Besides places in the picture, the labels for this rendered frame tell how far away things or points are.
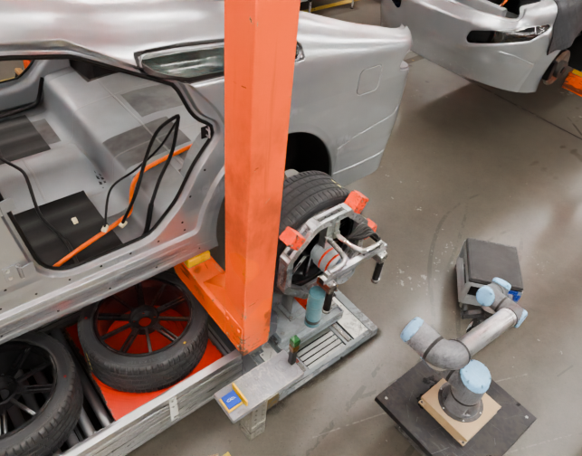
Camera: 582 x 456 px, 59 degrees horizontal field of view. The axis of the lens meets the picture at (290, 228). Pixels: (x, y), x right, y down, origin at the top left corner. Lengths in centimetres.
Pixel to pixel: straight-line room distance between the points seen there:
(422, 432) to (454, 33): 316
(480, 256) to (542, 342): 69
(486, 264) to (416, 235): 74
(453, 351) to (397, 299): 159
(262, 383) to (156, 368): 52
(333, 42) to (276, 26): 109
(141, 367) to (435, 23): 356
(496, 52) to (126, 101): 287
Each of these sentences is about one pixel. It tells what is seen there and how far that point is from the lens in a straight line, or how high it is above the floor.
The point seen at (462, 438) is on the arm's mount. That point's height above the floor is 35.
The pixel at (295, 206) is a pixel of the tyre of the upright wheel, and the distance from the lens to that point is 246.
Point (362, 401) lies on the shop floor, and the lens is 320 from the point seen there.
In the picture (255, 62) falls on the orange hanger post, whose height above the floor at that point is 206.
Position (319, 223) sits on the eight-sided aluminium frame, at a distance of 243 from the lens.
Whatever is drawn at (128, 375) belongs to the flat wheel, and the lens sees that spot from 273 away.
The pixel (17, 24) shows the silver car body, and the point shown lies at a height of 198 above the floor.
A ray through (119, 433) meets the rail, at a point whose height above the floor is 34.
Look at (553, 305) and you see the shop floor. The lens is 415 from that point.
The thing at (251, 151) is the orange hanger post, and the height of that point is 175.
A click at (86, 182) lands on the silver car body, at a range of 315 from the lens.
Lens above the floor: 276
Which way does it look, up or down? 43 degrees down
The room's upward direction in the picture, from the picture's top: 7 degrees clockwise
